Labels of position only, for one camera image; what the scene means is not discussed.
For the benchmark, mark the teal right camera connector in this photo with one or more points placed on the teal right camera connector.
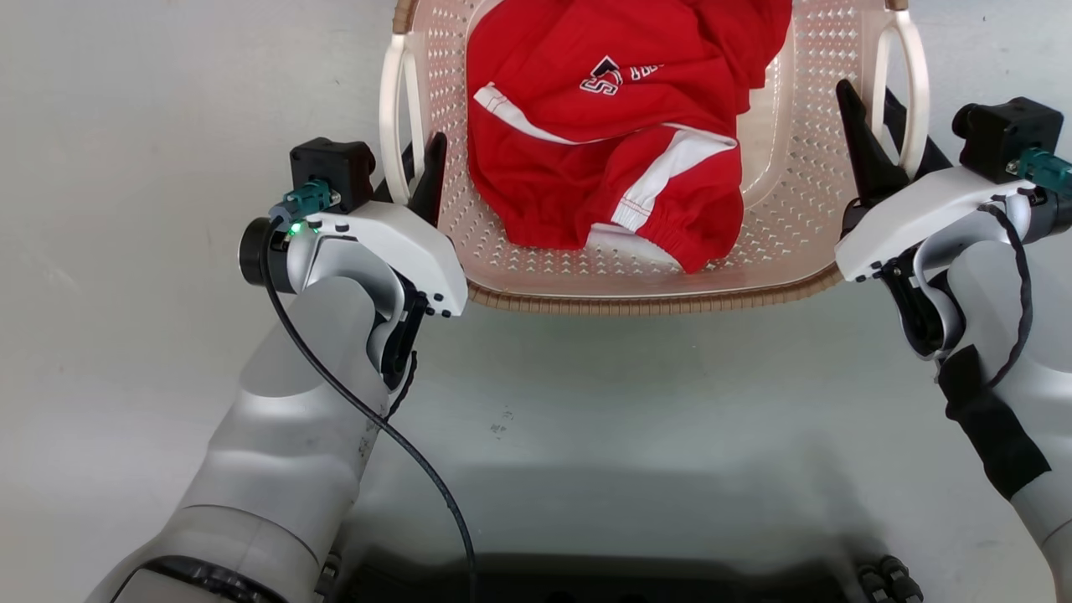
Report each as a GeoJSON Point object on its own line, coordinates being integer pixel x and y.
{"type": "Point", "coordinates": [1047, 172]}

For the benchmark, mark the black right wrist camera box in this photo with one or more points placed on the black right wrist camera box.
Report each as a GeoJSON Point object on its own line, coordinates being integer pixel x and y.
{"type": "Point", "coordinates": [1001, 134]}

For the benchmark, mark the dark robot base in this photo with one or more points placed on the dark robot base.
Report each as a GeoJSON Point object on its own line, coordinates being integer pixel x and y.
{"type": "Point", "coordinates": [628, 582]}

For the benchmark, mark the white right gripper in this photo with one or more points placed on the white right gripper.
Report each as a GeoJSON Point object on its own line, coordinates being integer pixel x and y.
{"type": "Point", "coordinates": [913, 218]}

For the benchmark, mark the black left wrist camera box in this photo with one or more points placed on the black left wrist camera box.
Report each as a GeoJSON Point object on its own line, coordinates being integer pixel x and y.
{"type": "Point", "coordinates": [331, 167]}

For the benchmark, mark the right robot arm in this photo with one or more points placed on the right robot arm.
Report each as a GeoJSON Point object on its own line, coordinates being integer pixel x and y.
{"type": "Point", "coordinates": [988, 310]}

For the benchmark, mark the teal left camera connector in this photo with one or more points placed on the teal left camera connector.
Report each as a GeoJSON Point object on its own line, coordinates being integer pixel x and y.
{"type": "Point", "coordinates": [303, 201]}

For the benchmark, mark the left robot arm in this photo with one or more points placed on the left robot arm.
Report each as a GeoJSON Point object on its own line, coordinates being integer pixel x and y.
{"type": "Point", "coordinates": [285, 452]}

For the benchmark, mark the red garment with white stripes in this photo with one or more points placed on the red garment with white stripes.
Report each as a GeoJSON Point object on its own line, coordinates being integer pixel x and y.
{"type": "Point", "coordinates": [586, 117]}

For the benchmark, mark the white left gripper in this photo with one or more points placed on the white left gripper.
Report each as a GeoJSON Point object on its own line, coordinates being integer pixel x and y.
{"type": "Point", "coordinates": [410, 243]}

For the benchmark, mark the teal camera connector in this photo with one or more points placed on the teal camera connector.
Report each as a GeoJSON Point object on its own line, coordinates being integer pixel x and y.
{"type": "Point", "coordinates": [1047, 172]}
{"type": "Point", "coordinates": [303, 201]}

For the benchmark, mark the beige perforated plastic laundry basket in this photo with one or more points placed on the beige perforated plastic laundry basket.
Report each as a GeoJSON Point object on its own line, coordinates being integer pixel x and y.
{"type": "Point", "coordinates": [536, 268]}

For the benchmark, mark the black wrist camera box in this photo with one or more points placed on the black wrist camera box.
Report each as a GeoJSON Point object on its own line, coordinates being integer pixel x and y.
{"type": "Point", "coordinates": [1001, 134]}
{"type": "Point", "coordinates": [331, 167]}

